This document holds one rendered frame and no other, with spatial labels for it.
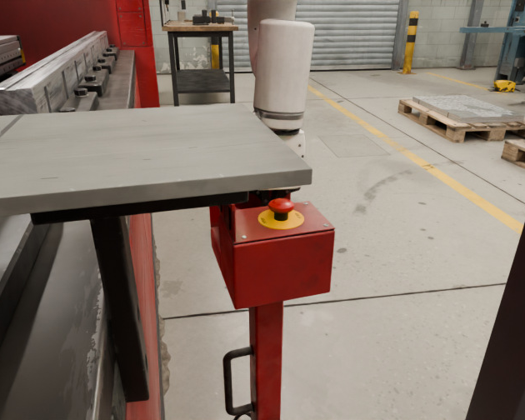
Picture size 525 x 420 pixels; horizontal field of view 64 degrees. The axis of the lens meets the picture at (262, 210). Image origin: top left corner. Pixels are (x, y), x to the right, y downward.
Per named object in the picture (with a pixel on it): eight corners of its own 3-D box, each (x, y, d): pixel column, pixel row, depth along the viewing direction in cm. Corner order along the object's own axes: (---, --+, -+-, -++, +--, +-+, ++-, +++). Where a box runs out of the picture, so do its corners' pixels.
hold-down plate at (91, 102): (84, 140, 71) (82, 122, 70) (50, 142, 70) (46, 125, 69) (99, 104, 98) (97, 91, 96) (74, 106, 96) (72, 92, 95)
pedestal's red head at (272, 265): (331, 292, 69) (339, 191, 61) (234, 311, 65) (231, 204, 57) (289, 235, 86) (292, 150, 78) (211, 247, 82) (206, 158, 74)
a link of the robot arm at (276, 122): (258, 113, 64) (257, 132, 65) (312, 114, 67) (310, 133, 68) (245, 102, 71) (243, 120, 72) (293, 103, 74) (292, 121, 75)
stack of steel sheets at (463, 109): (524, 121, 382) (526, 115, 380) (459, 123, 375) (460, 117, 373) (464, 99, 471) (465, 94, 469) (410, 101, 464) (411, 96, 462)
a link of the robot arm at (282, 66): (248, 101, 73) (257, 112, 64) (254, 17, 67) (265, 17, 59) (296, 103, 74) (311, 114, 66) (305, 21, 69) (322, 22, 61)
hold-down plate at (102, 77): (102, 97, 106) (100, 84, 105) (79, 97, 105) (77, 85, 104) (109, 78, 132) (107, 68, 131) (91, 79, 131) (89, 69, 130)
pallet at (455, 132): (537, 139, 380) (542, 123, 374) (452, 142, 371) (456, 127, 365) (464, 110, 487) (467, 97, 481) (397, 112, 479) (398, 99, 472)
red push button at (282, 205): (297, 226, 65) (297, 205, 64) (272, 229, 64) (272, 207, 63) (288, 215, 69) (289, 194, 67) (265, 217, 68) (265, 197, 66)
